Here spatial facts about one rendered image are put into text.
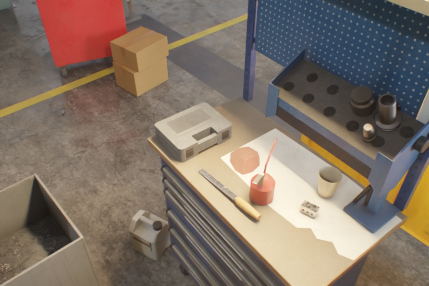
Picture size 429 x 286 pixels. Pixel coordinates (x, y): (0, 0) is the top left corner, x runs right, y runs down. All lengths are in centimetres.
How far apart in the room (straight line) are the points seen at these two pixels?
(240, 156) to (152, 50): 213
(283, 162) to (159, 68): 228
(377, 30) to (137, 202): 190
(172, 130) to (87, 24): 232
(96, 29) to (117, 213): 179
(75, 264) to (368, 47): 152
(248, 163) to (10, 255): 133
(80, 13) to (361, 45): 280
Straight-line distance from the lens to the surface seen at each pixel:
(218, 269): 173
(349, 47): 141
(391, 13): 130
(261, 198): 142
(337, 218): 146
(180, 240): 198
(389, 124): 130
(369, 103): 130
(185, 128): 163
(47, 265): 194
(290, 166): 159
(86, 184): 293
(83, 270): 209
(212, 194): 147
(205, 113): 171
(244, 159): 155
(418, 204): 246
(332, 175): 151
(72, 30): 383
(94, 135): 330
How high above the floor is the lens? 206
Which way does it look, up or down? 42 degrees down
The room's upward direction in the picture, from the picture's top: straight up
